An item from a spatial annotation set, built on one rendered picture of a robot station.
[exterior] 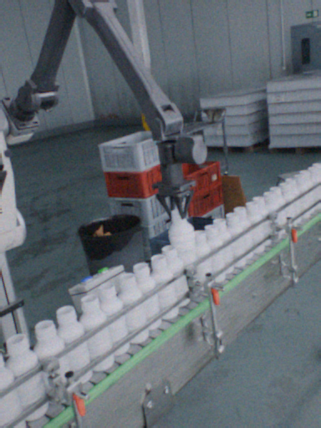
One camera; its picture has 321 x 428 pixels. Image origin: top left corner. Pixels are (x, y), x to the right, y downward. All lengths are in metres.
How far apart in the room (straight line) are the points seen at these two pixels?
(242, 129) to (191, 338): 7.36
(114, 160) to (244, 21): 9.45
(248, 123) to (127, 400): 7.55
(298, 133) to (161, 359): 6.91
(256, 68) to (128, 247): 9.98
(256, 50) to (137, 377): 11.84
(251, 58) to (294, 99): 5.04
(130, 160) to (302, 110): 4.61
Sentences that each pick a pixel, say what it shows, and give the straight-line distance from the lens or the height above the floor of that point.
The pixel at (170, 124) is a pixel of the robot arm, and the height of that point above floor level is 1.48.
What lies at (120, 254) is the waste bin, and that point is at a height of 0.48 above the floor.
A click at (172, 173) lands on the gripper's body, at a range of 1.19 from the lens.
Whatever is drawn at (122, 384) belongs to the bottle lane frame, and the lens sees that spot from 1.12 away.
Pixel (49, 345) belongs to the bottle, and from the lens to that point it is 0.99.
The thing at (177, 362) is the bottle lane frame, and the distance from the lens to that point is 1.26.
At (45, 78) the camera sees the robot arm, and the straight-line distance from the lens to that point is 1.50.
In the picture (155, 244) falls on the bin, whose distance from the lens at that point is 1.94.
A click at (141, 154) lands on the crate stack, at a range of 3.62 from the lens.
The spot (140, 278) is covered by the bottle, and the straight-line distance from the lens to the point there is 1.15.
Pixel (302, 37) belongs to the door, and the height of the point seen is 1.82.
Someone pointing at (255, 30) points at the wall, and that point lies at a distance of 12.69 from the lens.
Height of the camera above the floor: 1.62
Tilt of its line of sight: 17 degrees down
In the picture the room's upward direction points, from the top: 8 degrees counter-clockwise
